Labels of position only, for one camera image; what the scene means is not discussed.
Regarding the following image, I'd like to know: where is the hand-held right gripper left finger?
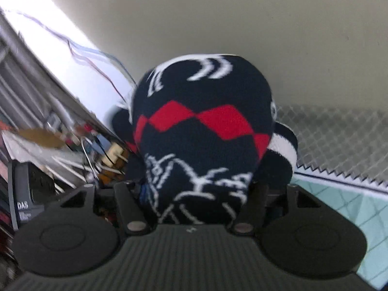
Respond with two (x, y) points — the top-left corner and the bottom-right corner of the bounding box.
(59, 181), (151, 236)

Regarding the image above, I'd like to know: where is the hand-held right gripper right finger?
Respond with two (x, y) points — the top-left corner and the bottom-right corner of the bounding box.
(231, 184), (323, 236)

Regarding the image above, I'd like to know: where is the navy patterned knit sweater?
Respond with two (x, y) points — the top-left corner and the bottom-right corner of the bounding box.
(130, 54), (277, 225)

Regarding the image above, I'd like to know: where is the black box device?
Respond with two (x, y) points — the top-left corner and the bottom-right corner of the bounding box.
(7, 160), (57, 228)

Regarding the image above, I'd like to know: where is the patterned bed sheet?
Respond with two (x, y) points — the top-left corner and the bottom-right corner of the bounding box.
(273, 104), (388, 290)

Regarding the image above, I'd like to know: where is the brown blurred object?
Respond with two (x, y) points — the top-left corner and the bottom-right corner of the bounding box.
(15, 127), (66, 150)

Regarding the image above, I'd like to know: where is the red cable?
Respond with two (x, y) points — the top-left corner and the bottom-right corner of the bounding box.
(67, 40), (127, 104)

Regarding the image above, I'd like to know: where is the blue cable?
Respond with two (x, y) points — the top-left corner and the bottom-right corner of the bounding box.
(16, 10), (137, 86)

